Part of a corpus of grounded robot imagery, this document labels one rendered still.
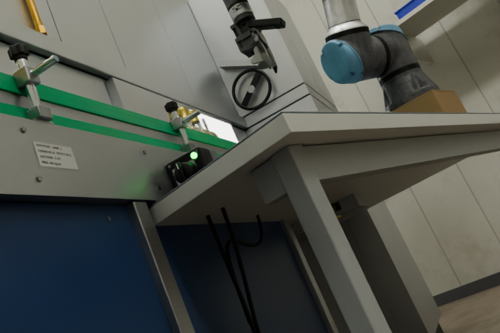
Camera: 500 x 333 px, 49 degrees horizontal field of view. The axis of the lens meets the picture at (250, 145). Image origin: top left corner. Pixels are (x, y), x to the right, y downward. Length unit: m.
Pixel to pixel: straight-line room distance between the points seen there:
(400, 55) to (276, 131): 0.78
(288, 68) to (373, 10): 1.92
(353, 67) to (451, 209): 2.97
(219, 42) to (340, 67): 1.56
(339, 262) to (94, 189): 0.38
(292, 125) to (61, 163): 0.34
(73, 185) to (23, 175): 0.09
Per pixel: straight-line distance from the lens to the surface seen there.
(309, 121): 0.83
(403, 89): 1.48
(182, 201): 0.93
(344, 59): 1.41
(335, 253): 0.81
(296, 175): 0.82
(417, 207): 4.37
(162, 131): 1.20
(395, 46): 1.52
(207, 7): 3.02
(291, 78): 2.72
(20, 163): 0.77
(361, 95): 4.52
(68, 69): 1.63
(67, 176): 0.83
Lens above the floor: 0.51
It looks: 16 degrees up
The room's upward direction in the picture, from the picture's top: 24 degrees counter-clockwise
